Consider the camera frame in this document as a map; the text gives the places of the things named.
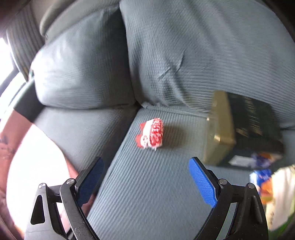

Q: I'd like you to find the blue orange tissue pack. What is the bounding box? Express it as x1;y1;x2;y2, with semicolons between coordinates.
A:
249;169;275;205

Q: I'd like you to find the gold box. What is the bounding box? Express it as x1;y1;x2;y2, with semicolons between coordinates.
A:
203;90;237;165

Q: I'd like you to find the black box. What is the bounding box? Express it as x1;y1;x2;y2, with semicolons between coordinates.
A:
221;92;285;171

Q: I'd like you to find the creased grey sofa back cushion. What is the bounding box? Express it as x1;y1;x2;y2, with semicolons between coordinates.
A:
119;0;295;130

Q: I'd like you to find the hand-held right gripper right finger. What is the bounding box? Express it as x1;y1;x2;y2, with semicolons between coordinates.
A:
188;157;269;240

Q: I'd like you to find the grey sofa backrest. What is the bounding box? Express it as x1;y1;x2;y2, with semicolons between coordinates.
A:
39;0;120;38

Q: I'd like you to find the grey sofa seat cushion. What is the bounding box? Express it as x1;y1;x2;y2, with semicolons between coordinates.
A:
34;106;139;176
88;106;284;240

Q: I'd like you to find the white tissue pack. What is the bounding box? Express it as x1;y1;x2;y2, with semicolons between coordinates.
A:
265;165;295;231

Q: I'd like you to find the grey ribbed panel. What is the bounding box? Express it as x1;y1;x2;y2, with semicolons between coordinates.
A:
6;5;46;80

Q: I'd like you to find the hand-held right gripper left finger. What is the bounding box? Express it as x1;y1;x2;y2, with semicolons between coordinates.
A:
24;157;105;240

